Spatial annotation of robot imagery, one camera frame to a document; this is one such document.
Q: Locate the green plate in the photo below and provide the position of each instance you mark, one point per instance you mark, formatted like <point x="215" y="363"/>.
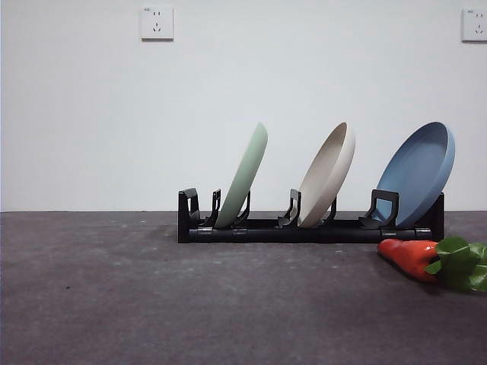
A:
<point x="243" y="178"/>

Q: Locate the orange carrot with green leaves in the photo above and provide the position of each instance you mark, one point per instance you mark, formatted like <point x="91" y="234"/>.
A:
<point x="407" y="254"/>

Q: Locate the black plate rack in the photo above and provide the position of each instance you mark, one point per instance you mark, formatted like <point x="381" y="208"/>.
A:
<point x="304" y="235"/>

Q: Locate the beige plate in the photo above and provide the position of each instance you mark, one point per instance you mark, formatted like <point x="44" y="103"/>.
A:
<point x="331" y="178"/>

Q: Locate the blue plate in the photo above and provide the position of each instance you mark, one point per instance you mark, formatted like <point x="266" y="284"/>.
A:
<point x="414" y="178"/>

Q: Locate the white wall socket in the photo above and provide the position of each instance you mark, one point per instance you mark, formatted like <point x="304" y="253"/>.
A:
<point x="157" y="23"/>
<point x="475" y="24"/>

